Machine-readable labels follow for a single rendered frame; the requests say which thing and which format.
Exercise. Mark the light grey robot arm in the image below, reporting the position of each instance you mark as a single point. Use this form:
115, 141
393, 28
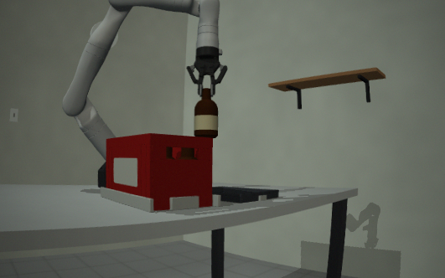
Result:
76, 102

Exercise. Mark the brown glass bottle with cream label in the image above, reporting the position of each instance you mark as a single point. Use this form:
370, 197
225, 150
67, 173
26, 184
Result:
206, 116

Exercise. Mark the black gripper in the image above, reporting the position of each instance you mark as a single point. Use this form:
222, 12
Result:
207, 62

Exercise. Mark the red crate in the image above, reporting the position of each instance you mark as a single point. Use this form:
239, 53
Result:
138, 165

